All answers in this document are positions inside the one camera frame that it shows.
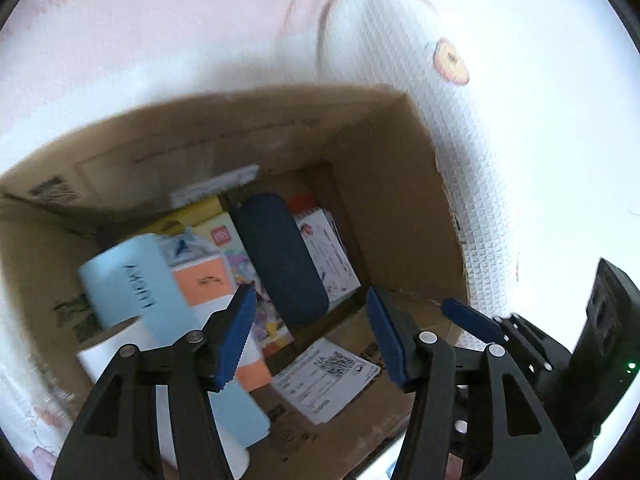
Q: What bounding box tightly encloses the orange white box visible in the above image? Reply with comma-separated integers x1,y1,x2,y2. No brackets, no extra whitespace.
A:
170,255,273,392

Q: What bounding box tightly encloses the red spiral notepad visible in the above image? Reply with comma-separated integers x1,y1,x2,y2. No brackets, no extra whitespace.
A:
286,193,321,218

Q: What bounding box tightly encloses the navy blue glasses case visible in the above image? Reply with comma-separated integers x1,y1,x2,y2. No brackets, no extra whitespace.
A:
234,192,331,328

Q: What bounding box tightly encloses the yellow packet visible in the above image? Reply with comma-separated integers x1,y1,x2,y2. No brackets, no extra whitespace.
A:
145,195,226,241

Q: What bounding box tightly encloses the pink white printed bed sheet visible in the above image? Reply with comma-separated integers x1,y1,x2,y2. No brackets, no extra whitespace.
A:
0,0,636,480

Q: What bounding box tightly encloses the white spiral notebook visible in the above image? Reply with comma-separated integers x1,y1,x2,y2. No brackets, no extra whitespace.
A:
169,163,261,208

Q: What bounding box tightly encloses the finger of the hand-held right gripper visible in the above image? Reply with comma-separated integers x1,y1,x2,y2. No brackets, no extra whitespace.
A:
441,298,553,376

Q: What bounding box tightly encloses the colourful cartoon booklet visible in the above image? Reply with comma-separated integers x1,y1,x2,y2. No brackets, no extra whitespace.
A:
192,211,296,358

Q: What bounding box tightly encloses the brown cardboard box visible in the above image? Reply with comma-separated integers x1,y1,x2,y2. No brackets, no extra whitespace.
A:
0,84,471,480

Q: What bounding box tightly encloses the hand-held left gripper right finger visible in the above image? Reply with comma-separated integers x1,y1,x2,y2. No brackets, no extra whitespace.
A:
365,286,576,480

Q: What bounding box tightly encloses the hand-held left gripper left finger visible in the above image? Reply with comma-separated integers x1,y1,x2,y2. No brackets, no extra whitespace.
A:
50,284,258,480

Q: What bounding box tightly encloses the white floral card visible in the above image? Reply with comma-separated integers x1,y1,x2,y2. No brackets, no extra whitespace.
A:
295,208,362,306

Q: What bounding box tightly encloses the white printed label paper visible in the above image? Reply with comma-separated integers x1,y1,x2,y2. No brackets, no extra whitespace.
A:
271,337,382,426

